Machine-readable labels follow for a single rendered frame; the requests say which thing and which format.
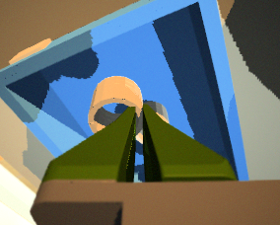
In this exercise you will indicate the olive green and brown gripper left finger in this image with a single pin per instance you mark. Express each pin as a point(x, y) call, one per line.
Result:
point(109, 154)

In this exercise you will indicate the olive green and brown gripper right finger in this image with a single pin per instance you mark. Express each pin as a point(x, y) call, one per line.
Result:
point(172, 156)

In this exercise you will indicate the tan hollow cylinder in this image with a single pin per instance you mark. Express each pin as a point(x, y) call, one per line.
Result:
point(160, 110)
point(114, 89)

